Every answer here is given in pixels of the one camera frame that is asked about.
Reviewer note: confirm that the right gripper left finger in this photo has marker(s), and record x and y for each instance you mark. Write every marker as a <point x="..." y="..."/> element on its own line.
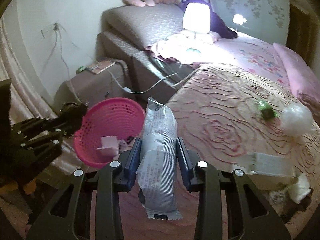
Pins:
<point x="132" y="164"/>

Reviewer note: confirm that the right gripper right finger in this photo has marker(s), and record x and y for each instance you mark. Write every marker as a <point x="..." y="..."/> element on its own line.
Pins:
<point x="185" y="164"/>

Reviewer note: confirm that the silver white snack wrapper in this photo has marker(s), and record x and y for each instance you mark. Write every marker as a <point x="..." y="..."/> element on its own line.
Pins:
<point x="156" y="174"/>

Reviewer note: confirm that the pink paper box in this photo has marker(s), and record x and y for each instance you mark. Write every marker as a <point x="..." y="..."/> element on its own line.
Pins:
<point x="109" y="146"/>

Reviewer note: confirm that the cardboard box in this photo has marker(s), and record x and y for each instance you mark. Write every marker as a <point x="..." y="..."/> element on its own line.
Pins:
<point x="268" y="172"/>

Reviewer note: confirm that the green snack packet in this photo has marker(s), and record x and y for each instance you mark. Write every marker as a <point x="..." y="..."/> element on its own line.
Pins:
<point x="265" y="110"/>

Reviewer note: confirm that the white tissue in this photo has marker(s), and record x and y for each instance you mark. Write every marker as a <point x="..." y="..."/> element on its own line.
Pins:
<point x="300" y="189"/>

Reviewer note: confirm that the clear plastic bag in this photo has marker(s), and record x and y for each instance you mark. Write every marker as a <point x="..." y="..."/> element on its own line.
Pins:
<point x="296" y="120"/>

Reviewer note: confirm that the beige curtain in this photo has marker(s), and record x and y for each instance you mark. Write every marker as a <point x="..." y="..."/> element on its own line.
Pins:
<point x="27" y="103"/>

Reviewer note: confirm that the pink plastic mesh basket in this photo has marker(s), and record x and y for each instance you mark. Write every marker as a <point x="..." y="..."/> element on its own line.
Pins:
<point x="120" y="117"/>

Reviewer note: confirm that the rose patterned bed blanket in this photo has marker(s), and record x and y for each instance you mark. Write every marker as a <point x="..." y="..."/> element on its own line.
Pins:
<point x="217" y="117"/>

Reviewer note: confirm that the brown bedside cabinet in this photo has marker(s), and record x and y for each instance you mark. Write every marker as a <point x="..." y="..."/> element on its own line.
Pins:
<point x="91" y="89"/>

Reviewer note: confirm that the magazine on cabinet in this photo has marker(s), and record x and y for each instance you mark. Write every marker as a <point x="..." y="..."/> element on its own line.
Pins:
<point x="97" y="68"/>

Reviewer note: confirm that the floral pink bed sheet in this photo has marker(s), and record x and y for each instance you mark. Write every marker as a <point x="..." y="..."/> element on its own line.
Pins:
<point x="245" y="52"/>

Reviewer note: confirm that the grey patterned headboard cushion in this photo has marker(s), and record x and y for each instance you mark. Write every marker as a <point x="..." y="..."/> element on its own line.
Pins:
<point x="144" y="26"/>

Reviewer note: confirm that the dark clothing heap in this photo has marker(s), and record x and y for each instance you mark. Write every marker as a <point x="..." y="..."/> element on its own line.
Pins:
<point x="216" y="23"/>

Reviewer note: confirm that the pink folded quilt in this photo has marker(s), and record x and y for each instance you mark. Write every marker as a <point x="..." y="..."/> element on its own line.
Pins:
<point x="303" y="82"/>

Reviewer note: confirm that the white table lamp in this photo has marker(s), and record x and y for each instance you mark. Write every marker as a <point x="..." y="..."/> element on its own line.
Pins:
<point x="196" y="19"/>

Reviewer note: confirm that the small night light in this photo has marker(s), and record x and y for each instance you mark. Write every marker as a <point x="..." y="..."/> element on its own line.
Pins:
<point x="239" y="19"/>

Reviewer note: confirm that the pink neck pillow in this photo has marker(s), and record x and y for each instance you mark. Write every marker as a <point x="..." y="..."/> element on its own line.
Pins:
<point x="140" y="3"/>

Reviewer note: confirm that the floral wardrobe door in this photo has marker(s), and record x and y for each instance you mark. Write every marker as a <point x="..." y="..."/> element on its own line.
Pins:
<point x="267" y="20"/>

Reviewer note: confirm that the wall power socket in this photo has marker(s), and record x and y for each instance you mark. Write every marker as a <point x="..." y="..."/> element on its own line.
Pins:
<point x="55" y="26"/>

